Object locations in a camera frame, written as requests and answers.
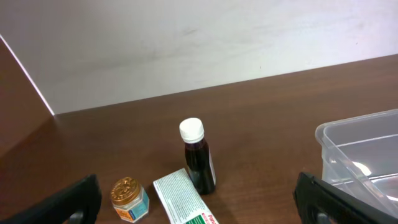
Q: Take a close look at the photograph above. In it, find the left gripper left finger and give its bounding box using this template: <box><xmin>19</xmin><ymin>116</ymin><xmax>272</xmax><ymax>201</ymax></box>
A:
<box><xmin>1</xmin><ymin>174</ymin><xmax>102</xmax><ymax>224</ymax></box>

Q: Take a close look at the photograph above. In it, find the white green medicine box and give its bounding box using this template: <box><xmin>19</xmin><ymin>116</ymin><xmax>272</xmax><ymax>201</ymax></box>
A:
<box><xmin>153</xmin><ymin>169</ymin><xmax>219</xmax><ymax>224</ymax></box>

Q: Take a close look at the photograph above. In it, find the small jar gold lid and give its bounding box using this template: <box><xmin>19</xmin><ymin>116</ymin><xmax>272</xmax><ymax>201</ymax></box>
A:
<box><xmin>110</xmin><ymin>177</ymin><xmax>150</xmax><ymax>223</ymax></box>

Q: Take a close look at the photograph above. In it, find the clear plastic container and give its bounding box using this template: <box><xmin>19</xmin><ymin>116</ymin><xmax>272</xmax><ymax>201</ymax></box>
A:
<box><xmin>315</xmin><ymin>110</ymin><xmax>397</xmax><ymax>217</ymax></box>

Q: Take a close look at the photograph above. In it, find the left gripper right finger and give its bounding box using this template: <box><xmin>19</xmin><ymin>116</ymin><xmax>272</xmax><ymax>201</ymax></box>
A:
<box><xmin>293</xmin><ymin>172</ymin><xmax>397</xmax><ymax>224</ymax></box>

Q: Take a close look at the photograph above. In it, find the dark syrup bottle white cap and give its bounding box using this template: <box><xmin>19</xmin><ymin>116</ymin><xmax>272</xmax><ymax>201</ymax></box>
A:
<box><xmin>179</xmin><ymin>118</ymin><xmax>216</xmax><ymax>195</ymax></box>

